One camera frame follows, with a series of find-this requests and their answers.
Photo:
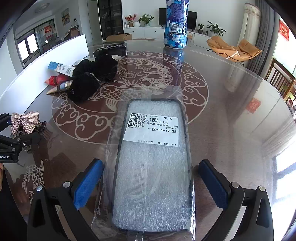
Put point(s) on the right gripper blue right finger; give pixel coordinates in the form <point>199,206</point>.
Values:
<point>226,195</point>

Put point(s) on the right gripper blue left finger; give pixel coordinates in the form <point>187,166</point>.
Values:
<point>74,195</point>

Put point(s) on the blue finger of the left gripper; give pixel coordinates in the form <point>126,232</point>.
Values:
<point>25,140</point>

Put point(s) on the glittery pink bow clip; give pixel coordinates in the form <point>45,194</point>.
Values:
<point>29,122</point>

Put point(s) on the red snack packet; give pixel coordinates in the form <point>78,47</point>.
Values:
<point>56,80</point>

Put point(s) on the gold cosmetic tube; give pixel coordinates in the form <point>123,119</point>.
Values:
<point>62,87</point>

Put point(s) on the phone case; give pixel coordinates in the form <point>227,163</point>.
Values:
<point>147,190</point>

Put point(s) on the black velvet pouch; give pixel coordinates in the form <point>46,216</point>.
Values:
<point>83,87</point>

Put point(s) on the blue white ointment box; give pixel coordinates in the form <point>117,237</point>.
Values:
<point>61,68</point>

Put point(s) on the black velvet scrunchie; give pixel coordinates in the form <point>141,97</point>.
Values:
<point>104,68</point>

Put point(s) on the white cardboard storage box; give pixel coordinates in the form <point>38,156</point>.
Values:
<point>31,80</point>

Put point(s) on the wooden dining chair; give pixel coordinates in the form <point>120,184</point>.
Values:
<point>282,80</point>

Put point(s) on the black rectangular box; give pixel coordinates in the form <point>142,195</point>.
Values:
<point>111,48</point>

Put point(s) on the brown cardboard box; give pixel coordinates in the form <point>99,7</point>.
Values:
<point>119,38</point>

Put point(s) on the orange lounge chair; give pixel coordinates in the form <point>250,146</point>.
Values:
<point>243,52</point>

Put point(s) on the white tv cabinet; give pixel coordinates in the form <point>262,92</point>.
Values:
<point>193,38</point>

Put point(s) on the red flower vase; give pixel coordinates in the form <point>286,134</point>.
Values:
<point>130,19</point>

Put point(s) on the green plant right of tv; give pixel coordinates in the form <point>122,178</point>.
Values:
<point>215,29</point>

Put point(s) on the blue camouflage spray bottle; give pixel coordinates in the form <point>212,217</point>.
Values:
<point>175,34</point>

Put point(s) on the green potted plant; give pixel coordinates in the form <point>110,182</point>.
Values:
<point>146,19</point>

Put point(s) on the black television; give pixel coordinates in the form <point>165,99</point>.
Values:
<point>191,21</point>

